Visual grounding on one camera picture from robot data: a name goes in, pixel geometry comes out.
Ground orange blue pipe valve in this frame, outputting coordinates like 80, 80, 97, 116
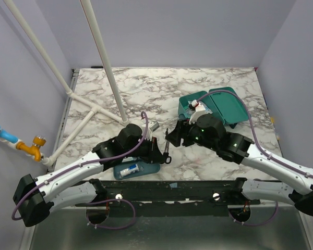
0, 126, 46, 162

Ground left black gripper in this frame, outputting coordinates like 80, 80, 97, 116
124, 136, 166, 164

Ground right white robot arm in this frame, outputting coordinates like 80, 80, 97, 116
165, 114, 313, 216

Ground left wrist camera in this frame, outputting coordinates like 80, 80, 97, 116
147, 120, 160, 138

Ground teal divided tray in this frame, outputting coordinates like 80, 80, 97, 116
113, 161, 161, 180

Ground black handled scissors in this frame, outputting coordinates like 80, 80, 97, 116
163, 140, 172, 164

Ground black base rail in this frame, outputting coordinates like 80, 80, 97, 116
91, 178, 260, 217

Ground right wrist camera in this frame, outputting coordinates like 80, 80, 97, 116
189, 100, 213, 124

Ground teal medicine kit box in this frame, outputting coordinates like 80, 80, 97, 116
178, 91, 249, 129

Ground white pvc pipe frame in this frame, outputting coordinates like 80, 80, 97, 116
2, 0, 131, 167

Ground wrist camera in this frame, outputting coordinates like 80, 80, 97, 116
189, 100, 213, 124
147, 120, 160, 138

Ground small white blue tube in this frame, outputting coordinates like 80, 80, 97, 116
119, 164, 142, 178

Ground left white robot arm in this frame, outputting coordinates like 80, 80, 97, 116
11, 123, 165, 227

